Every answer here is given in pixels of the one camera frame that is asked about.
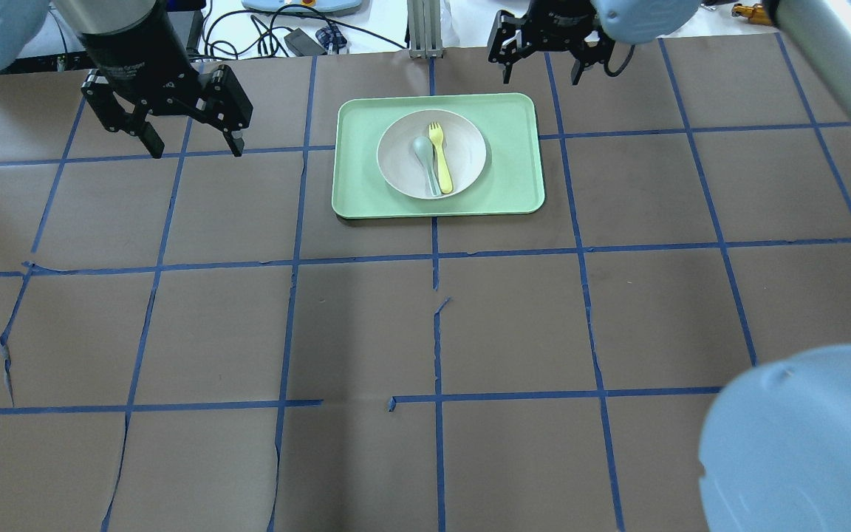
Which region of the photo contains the light green plastic tray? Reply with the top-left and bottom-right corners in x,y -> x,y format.
331,93 -> 546,219

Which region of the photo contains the white round plate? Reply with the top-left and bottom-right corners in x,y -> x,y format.
376,109 -> 488,201

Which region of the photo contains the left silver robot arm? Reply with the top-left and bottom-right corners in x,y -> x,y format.
0,1 -> 615,159

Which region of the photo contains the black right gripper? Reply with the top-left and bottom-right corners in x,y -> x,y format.
488,1 -> 615,86

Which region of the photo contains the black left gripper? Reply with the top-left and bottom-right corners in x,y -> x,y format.
81,63 -> 253,159

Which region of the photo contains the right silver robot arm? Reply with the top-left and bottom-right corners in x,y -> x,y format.
488,1 -> 851,531

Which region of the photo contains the aluminium frame post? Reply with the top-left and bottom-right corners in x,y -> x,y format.
406,0 -> 445,58

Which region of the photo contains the yellow plastic fork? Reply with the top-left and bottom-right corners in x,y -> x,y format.
428,121 -> 454,195

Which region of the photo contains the black power adapter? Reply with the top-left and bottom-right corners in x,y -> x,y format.
284,28 -> 327,57

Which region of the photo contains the grey-green plastic spoon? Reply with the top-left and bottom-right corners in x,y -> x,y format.
412,136 -> 442,197

